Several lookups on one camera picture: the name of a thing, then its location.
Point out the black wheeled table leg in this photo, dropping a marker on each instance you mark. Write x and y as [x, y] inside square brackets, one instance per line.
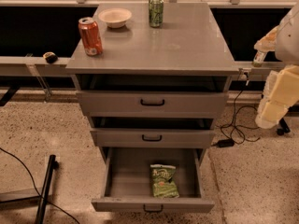
[283, 127]

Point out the green jalapeno chip bag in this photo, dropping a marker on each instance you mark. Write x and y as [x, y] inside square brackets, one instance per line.
[163, 185]

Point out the grey drawer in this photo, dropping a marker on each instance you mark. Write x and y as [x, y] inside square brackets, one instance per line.
[127, 183]
[152, 104]
[155, 138]

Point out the grey drawer cabinet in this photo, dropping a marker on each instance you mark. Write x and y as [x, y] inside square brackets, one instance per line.
[187, 53]

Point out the black metal floor stand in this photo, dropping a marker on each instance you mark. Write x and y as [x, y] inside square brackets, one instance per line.
[41, 195]

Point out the grey bottom drawer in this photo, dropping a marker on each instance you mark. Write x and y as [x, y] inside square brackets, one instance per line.
[127, 183]

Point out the clear bottle green label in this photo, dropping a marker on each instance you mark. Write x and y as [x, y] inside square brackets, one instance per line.
[259, 58]

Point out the white paper bowl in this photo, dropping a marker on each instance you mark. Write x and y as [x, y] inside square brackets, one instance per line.
[115, 17]

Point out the grey top drawer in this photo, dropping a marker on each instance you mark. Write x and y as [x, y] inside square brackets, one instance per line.
[152, 104]

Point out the orange soda can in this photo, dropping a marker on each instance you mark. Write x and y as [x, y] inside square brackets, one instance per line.
[89, 32]

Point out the green soda can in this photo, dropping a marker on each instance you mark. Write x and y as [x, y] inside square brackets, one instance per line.
[156, 13]

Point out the grey middle drawer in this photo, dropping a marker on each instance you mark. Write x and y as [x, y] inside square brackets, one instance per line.
[155, 138]

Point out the small black round object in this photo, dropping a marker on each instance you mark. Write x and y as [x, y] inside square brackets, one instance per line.
[50, 57]

